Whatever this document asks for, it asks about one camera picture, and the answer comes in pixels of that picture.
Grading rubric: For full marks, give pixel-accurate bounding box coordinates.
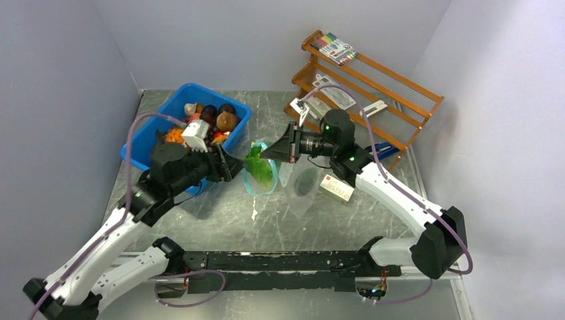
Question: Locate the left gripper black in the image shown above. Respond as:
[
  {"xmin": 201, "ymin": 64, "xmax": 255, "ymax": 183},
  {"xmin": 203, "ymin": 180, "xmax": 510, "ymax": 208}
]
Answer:
[{"xmin": 171, "ymin": 141, "xmax": 247, "ymax": 195}]

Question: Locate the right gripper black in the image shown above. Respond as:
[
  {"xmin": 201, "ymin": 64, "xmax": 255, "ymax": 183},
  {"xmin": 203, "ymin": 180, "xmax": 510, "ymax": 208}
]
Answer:
[{"xmin": 260, "ymin": 121, "xmax": 337, "ymax": 164}]

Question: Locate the orange yellow corn piece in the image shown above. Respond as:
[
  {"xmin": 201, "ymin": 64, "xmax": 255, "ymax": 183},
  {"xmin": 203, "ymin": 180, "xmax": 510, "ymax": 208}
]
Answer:
[{"xmin": 212, "ymin": 133, "xmax": 230, "ymax": 144}]

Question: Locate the green napa cabbage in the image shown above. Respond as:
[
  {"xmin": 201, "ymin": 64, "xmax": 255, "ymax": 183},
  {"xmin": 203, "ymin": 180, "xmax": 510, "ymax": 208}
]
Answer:
[{"xmin": 244, "ymin": 145, "xmax": 273, "ymax": 188}]

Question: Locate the clear zip top bag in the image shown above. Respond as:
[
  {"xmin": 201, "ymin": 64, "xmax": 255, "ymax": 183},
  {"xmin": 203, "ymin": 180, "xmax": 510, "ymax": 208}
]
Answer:
[{"xmin": 243, "ymin": 141, "xmax": 325, "ymax": 217}]

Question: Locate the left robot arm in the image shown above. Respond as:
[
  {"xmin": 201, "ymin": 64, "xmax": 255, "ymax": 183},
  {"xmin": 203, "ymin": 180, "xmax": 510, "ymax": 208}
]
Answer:
[{"xmin": 23, "ymin": 143, "xmax": 245, "ymax": 319}]

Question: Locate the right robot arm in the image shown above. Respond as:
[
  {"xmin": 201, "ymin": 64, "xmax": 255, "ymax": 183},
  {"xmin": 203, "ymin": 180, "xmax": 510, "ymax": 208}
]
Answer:
[{"xmin": 260, "ymin": 109, "xmax": 468, "ymax": 279}]

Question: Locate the green white box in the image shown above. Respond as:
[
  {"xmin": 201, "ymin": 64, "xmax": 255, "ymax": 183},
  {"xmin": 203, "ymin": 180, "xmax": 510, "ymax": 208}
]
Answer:
[{"xmin": 306, "ymin": 96, "xmax": 332, "ymax": 121}]

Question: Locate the blue plastic bin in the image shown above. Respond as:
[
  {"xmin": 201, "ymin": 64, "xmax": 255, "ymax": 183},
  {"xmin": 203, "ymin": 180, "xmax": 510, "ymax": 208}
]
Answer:
[{"xmin": 120, "ymin": 83, "xmax": 253, "ymax": 197}]

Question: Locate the dark mangosteen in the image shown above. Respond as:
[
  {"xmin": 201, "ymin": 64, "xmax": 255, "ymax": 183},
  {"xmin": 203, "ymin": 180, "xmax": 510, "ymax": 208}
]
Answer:
[{"xmin": 200, "ymin": 105, "xmax": 218, "ymax": 125}]

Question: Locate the dark plum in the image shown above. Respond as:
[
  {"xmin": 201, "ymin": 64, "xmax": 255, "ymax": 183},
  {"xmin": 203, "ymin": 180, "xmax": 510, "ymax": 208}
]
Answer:
[{"xmin": 218, "ymin": 103, "xmax": 236, "ymax": 115}]

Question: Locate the orange carrot flower toy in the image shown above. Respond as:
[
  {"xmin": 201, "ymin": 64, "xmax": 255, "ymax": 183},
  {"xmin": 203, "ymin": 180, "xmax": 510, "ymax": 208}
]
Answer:
[{"xmin": 164, "ymin": 127, "xmax": 185, "ymax": 144}]

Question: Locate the white paper box on table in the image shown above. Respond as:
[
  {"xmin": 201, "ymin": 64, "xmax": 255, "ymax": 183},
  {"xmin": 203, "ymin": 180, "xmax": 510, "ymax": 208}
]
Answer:
[{"xmin": 319, "ymin": 175, "xmax": 354, "ymax": 203}]

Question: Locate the garlic bulb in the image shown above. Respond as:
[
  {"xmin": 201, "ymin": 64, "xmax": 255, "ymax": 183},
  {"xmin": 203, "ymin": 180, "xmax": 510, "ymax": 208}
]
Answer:
[{"xmin": 183, "ymin": 103, "xmax": 197, "ymax": 117}]

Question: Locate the packaged item in blister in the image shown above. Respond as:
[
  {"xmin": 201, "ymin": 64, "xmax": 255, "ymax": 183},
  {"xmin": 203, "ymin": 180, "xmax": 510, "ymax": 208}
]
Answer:
[{"xmin": 312, "ymin": 73, "xmax": 356, "ymax": 110}]

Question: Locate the blue stapler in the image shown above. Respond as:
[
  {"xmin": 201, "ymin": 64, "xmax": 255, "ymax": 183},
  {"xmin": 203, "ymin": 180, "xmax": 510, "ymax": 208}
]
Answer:
[{"xmin": 374, "ymin": 142, "xmax": 399, "ymax": 160}]

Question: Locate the white stapler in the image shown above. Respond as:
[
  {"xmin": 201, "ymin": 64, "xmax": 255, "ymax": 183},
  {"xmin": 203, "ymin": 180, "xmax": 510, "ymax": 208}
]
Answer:
[{"xmin": 359, "ymin": 100, "xmax": 388, "ymax": 118}]

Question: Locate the pack of coloured markers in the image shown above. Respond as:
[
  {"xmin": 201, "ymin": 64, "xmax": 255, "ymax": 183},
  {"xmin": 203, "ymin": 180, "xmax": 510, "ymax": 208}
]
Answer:
[{"xmin": 310, "ymin": 33, "xmax": 359, "ymax": 67}]

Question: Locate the orange wooden shelf rack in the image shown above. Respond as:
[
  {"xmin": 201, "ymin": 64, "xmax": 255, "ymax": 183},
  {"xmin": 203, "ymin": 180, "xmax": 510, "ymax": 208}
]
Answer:
[{"xmin": 292, "ymin": 30, "xmax": 444, "ymax": 169}]

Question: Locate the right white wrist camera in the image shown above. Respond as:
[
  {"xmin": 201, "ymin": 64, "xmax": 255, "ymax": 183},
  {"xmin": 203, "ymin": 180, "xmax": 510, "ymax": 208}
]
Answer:
[{"xmin": 290, "ymin": 98, "xmax": 310, "ymax": 127}]

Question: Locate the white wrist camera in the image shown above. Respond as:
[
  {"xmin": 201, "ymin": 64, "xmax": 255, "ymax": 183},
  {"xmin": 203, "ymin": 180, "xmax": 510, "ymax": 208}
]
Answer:
[
  {"xmin": 290, "ymin": 98, "xmax": 310, "ymax": 127},
  {"xmin": 181, "ymin": 119, "xmax": 209, "ymax": 153}
]

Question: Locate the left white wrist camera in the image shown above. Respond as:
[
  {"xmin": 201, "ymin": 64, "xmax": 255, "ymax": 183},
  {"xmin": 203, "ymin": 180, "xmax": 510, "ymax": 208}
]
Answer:
[{"xmin": 181, "ymin": 119, "xmax": 209, "ymax": 153}]

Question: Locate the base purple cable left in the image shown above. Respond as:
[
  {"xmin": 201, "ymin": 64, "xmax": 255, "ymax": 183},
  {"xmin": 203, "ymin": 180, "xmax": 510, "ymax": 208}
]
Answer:
[{"xmin": 154, "ymin": 270, "xmax": 227, "ymax": 309}]

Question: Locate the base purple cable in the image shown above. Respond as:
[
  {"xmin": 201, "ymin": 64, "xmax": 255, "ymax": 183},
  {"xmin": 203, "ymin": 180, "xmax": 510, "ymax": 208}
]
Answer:
[
  {"xmin": 362, "ymin": 278, "xmax": 434, "ymax": 305},
  {"xmin": 154, "ymin": 270, "xmax": 227, "ymax": 309}
]

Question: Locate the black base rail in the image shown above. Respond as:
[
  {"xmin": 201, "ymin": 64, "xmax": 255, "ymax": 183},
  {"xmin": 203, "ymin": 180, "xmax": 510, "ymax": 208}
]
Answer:
[{"xmin": 183, "ymin": 251, "xmax": 401, "ymax": 293}]

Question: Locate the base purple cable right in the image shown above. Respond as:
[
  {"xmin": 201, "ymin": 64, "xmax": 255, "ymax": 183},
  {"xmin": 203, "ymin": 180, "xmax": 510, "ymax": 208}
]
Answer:
[{"xmin": 362, "ymin": 278, "xmax": 434, "ymax": 305}]

